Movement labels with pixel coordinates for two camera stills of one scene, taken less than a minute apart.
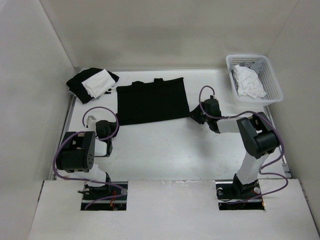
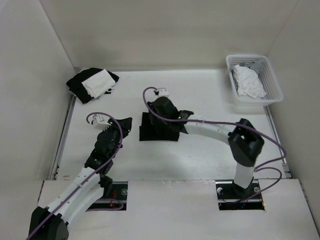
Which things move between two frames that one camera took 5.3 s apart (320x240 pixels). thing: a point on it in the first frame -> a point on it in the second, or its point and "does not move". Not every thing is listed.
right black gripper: [194, 114] -> [153, 107]
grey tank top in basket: [256, 67] does not move
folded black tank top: [76, 88] does not move
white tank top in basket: [249, 83] does not move
